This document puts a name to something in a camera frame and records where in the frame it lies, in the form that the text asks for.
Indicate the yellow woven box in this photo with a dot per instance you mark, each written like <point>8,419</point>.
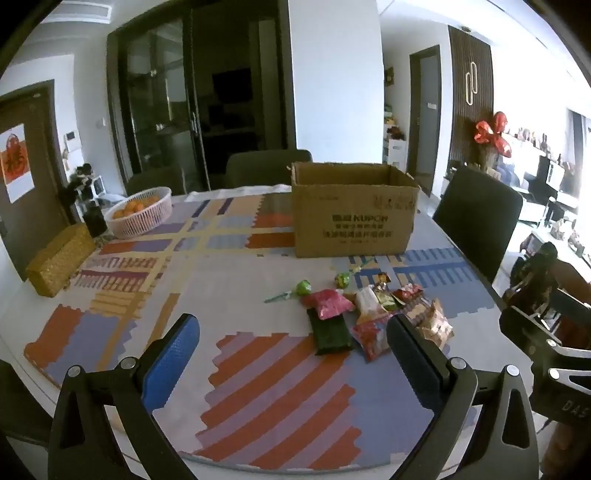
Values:
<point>60,258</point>

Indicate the brown cardboard box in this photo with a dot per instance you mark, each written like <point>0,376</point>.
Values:
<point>351,217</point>

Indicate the small wall picture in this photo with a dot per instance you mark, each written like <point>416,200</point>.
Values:
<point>389,76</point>

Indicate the dark interior door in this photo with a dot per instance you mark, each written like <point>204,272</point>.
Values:
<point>425,120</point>

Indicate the black framed glass door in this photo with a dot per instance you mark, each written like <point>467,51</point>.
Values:
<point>184,101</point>

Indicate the dark green snack packet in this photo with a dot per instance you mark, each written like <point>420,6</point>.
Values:
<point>330,336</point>

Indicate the dark slatted wall panel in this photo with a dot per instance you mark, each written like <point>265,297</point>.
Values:
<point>485,78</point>

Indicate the red and white door poster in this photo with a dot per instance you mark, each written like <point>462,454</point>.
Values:
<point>16,161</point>

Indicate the white basket of oranges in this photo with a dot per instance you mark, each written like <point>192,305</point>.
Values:
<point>138,225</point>

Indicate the tan snack packet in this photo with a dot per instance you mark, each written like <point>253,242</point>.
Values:
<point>436,327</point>

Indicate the small brown candy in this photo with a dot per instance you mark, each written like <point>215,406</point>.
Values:
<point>384,279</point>

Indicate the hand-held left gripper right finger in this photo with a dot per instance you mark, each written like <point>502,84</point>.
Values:
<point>407,351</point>

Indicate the small black container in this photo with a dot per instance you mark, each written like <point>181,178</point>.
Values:
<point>94,224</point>

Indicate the white sideboard with ornaments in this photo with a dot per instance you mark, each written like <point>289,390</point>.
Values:
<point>549,184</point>

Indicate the white loop wall ornament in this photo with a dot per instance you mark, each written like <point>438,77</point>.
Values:
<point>467,87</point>

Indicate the black decorative figure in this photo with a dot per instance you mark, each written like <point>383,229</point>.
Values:
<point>76,189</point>

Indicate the white cubby shelf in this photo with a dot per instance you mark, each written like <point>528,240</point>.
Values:
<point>94,189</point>

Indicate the white cabinet with toys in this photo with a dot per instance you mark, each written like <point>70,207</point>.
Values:
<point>396,150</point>

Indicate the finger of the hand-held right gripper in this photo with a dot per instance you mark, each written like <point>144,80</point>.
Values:
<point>572,304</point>
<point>521,325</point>

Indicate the brown entrance door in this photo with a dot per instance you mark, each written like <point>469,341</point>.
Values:
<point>41,157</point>

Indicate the pink snack packet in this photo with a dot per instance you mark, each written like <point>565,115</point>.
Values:
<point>330,302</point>

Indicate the brown biscuit packet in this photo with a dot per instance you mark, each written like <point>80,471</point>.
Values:
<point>419,311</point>

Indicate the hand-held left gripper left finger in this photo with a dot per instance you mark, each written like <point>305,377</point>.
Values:
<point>171,360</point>

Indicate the dark dining chair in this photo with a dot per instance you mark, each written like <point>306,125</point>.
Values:
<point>478,217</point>
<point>154,180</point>
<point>268,168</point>

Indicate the pile of oranges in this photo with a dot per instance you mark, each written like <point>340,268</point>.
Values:
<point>134,205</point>

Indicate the beige snack packet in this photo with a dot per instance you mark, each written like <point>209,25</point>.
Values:
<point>368,304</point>

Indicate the black plastic bag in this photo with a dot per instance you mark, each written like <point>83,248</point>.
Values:
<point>531,272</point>

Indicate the small red snack packet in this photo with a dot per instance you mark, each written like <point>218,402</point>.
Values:
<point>408,293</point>

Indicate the red flower decoration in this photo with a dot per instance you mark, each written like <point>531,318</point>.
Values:
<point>494,136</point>

